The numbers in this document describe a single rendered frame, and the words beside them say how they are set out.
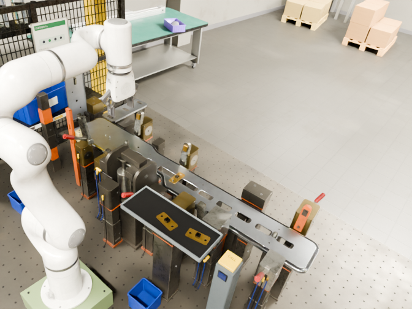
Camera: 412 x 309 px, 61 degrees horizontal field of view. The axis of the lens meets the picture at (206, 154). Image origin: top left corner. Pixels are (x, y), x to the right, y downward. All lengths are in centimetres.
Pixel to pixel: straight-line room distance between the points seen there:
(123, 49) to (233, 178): 126
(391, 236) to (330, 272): 152
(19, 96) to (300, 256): 114
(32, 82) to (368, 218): 296
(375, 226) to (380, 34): 469
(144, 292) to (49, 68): 104
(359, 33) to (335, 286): 608
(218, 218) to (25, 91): 81
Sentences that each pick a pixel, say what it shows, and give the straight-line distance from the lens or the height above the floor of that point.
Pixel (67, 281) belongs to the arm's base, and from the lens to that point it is 145.
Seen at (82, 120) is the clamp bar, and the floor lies 120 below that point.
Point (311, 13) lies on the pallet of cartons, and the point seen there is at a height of 30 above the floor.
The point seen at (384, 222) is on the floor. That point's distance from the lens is 345.
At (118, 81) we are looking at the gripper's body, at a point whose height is 157.
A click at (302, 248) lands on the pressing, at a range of 153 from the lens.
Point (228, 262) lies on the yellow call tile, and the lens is 120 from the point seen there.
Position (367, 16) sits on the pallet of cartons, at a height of 60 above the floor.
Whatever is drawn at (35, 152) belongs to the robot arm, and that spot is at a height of 156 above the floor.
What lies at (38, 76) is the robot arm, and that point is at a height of 170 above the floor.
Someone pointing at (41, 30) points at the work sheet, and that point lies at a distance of 216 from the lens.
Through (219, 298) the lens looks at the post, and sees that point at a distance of 134.
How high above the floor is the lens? 213
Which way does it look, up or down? 38 degrees down
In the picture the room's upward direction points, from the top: 9 degrees clockwise
